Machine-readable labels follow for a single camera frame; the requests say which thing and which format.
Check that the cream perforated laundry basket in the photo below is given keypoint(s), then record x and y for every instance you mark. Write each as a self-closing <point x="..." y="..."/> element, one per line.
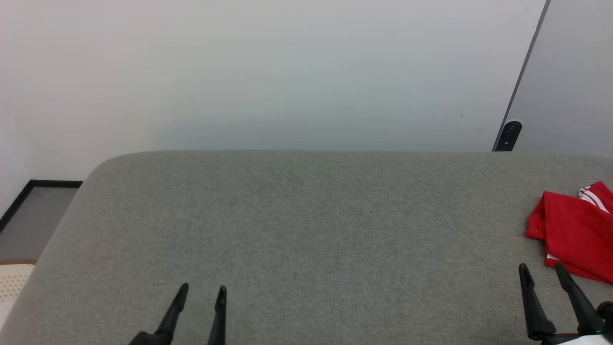
<point x="12" y="287"/>

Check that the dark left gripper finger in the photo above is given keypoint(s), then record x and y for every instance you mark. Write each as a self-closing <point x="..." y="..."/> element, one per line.
<point x="218" y="321"/>
<point x="172" y="314"/>

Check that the black oval door bracket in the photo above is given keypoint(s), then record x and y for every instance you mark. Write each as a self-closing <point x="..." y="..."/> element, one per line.
<point x="508" y="135"/>

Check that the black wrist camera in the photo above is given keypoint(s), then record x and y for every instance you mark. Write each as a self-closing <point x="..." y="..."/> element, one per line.
<point x="606" y="316"/>
<point x="141" y="339"/>

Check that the black skirting strip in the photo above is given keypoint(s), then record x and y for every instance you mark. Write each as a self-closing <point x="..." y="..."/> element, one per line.
<point x="52" y="183"/>

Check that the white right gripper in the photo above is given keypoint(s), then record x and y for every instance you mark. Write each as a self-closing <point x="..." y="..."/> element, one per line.
<point x="584" y="340"/>

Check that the grey door panel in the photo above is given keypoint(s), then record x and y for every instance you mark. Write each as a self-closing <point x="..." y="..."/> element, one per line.
<point x="570" y="76"/>

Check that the grey fabric sofa seat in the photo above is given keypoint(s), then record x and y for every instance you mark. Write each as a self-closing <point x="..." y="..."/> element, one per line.
<point x="287" y="230"/>

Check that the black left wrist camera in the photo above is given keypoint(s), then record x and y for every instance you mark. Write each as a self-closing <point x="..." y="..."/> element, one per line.
<point x="141" y="339"/>

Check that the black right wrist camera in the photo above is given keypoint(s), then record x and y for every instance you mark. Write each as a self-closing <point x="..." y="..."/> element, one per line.
<point x="606" y="316"/>

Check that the red Bulls basketball jersey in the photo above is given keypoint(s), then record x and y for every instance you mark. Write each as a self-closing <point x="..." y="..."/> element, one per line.
<point x="579" y="235"/>

